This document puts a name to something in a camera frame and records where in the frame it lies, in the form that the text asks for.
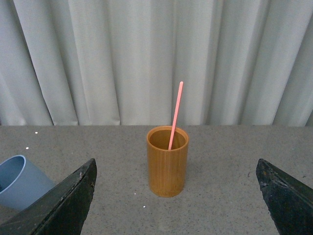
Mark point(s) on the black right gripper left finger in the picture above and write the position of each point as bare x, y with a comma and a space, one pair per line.
61, 211

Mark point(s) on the white curtain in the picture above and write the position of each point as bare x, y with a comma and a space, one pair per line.
119, 62

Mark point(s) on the blue plastic cup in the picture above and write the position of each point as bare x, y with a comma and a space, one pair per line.
22, 183

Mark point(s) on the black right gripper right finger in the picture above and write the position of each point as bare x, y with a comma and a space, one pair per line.
289, 201

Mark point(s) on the brown bamboo holder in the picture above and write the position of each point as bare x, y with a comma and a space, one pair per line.
166, 168

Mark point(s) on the pink chopstick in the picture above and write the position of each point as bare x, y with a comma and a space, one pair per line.
175, 117

